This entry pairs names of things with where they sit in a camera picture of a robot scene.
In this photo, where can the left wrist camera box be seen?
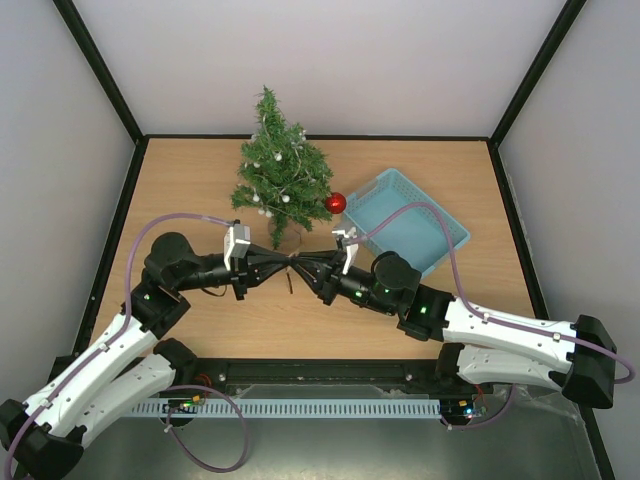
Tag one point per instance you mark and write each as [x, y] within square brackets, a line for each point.
[236, 243]

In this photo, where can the small green christmas tree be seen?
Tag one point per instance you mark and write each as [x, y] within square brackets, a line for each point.
[280, 170]

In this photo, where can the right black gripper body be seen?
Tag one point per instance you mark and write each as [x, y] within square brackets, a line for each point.
[331, 278]

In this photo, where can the light blue plastic basket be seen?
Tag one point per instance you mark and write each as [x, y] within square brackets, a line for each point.
[416, 235]

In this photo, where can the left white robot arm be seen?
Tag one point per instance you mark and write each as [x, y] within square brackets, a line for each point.
[133, 359]

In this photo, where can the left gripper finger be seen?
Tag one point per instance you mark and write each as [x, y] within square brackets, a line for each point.
[260, 273]
[258, 257]

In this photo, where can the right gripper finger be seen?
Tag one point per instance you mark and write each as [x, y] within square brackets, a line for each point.
[314, 275]
[326, 258]

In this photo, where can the red ball ornament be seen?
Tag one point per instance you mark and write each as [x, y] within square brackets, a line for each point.
[335, 203]

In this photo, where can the white cable duct rail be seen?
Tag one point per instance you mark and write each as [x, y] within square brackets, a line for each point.
[294, 409]

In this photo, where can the black frame rail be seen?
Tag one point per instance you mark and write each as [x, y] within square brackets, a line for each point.
[415, 376]

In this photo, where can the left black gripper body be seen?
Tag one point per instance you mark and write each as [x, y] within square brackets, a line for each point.
[239, 270]

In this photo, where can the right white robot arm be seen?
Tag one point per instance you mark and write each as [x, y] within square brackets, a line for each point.
[576, 358]

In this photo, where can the wooden heart ornament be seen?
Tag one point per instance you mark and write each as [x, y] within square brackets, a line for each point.
[289, 281]

